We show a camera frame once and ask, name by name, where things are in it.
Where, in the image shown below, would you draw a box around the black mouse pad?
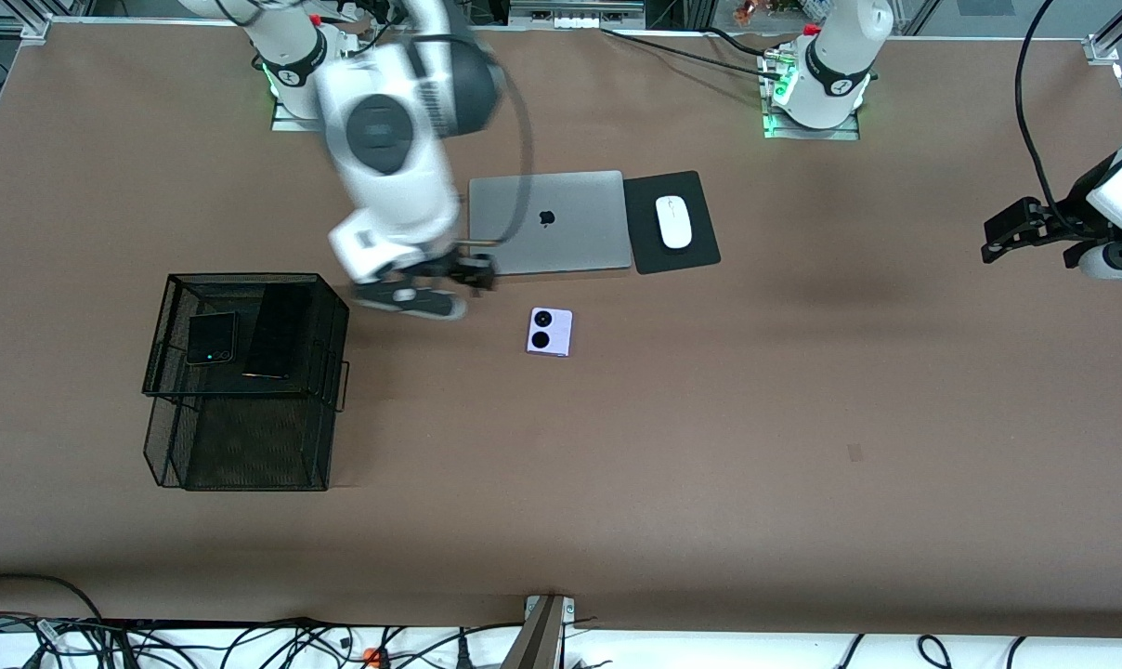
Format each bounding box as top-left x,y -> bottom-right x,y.
622,170 -> 722,276

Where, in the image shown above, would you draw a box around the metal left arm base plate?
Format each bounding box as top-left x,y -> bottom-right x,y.
761,46 -> 861,142

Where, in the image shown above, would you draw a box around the black wire mesh basket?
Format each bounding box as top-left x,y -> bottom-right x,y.
142,272 -> 351,492

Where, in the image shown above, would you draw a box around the thick grey cable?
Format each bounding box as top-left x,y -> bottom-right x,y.
0,573 -> 107,642

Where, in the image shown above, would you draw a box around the small black flip phone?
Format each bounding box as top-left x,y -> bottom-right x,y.
186,311 -> 241,367

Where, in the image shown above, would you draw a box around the black cable on table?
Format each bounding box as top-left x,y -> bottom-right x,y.
601,28 -> 785,80

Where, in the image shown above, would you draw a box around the aluminium frame profile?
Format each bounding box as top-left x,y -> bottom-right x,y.
4,0 -> 51,43
1084,0 -> 1122,66

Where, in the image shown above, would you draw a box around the white power strip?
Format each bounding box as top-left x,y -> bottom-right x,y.
510,0 -> 644,29

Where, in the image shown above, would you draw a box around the lilac flip phone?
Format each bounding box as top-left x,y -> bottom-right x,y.
525,307 -> 574,359

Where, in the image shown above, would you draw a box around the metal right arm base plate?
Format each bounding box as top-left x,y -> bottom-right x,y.
271,37 -> 369,133

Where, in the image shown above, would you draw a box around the grey closed laptop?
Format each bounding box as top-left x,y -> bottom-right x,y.
468,170 -> 634,278

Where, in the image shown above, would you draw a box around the grey metal camera post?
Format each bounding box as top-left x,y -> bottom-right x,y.
501,595 -> 576,669

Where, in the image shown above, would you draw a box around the long black slab phone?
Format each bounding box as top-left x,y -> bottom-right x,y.
241,282 -> 313,381

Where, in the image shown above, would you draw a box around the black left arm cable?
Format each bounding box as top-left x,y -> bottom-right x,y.
1015,0 -> 1082,233

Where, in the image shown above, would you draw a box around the white computer mouse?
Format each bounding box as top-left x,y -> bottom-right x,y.
655,195 -> 694,250

